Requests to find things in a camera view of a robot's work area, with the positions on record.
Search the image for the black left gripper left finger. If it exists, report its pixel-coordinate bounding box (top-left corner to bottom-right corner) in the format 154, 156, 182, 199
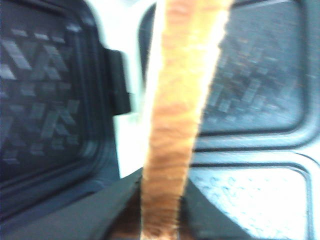
3, 173, 142, 240

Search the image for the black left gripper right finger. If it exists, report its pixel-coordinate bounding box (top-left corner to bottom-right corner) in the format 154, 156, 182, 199
178, 180, 252, 240

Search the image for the breakfast maker hinged lid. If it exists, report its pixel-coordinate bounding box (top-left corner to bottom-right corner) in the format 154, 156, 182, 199
0, 0, 129, 221

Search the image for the white bread slice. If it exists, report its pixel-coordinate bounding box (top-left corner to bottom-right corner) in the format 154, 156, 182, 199
140, 0, 233, 240

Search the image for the mint green breakfast maker base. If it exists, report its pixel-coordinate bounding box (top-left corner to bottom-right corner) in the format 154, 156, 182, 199
87, 0, 320, 240

